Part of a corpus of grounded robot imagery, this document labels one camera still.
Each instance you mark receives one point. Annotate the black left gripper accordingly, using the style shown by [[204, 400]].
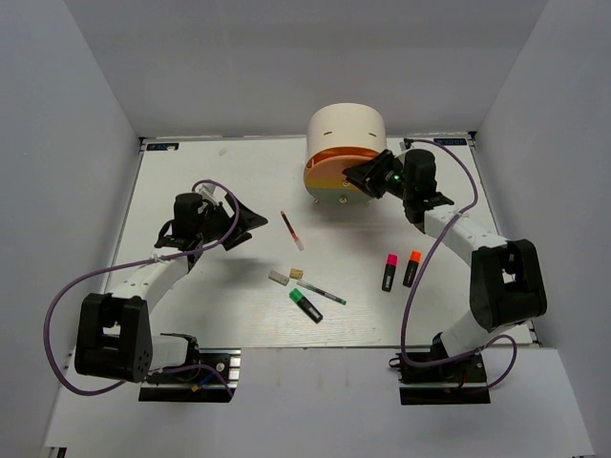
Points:
[[248, 220]]

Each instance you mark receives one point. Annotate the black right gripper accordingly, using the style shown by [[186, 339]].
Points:
[[368, 176]]

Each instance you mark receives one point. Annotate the round cream drawer cabinet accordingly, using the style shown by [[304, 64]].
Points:
[[339, 136]]

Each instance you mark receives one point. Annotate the red pen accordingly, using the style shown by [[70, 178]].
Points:
[[292, 232]]

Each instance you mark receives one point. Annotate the grey eraser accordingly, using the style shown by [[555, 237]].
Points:
[[278, 278]]

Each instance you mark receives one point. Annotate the green highlighter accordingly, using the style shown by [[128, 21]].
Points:
[[305, 305]]

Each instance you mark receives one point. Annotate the pink highlighter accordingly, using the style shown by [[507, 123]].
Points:
[[389, 272]]

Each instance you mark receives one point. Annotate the orange highlighter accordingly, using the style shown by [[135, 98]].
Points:
[[411, 269]]

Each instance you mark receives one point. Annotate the green pen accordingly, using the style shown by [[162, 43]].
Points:
[[310, 287]]

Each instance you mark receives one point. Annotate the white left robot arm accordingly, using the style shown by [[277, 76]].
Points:
[[114, 336]]

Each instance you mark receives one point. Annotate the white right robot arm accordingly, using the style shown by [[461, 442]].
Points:
[[506, 285]]

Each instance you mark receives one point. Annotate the tan eraser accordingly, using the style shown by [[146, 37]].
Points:
[[296, 273]]

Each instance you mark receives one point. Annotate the blue label right corner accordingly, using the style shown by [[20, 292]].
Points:
[[451, 141]]

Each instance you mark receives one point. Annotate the blue label corner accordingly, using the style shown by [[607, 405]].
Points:
[[451, 141], [162, 147]]

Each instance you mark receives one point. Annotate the blue label left corner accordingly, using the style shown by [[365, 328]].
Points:
[[162, 147]]

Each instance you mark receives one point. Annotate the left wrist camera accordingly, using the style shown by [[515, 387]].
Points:
[[208, 193]]

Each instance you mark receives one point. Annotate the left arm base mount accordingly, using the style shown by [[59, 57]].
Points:
[[214, 380]]

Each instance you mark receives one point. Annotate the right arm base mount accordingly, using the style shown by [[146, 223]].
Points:
[[454, 384]]

